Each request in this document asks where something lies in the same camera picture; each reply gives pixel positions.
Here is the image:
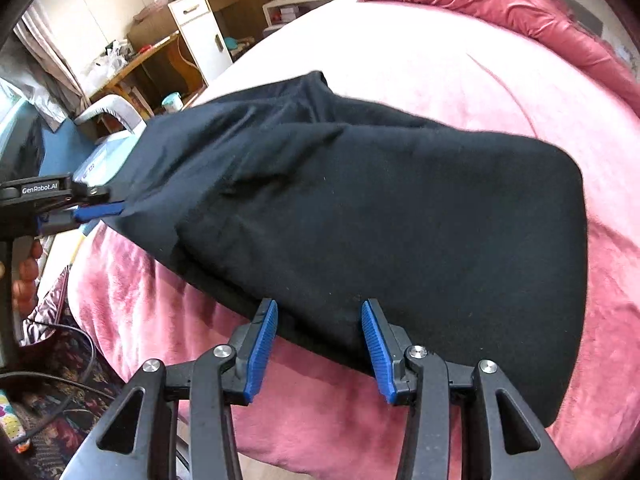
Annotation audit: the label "black pants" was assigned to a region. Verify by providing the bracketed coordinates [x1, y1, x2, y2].
[108, 72, 587, 424]

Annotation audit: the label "person's left hand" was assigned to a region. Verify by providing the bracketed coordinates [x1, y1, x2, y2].
[11, 238, 42, 318]

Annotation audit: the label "blue grey armchair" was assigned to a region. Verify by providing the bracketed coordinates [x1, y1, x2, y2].
[1, 94, 146, 186]

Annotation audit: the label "pink bed sheet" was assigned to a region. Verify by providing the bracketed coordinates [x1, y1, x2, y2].
[68, 0, 639, 479]

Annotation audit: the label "teal white cup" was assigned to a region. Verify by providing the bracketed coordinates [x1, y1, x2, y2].
[162, 92, 184, 113]

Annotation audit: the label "wooden desk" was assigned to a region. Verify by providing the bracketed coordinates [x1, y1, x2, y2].
[89, 32, 206, 119]

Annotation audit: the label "white plastic bag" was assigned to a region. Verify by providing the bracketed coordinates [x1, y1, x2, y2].
[84, 38, 136, 96]

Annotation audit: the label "white wooden cabinet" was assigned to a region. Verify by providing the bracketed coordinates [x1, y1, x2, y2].
[127, 0, 274, 86]

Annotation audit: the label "white grey nightstand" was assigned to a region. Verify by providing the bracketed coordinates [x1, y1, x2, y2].
[262, 0, 333, 38]

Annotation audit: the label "black cable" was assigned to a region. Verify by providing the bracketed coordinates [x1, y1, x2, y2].
[0, 316, 120, 446]

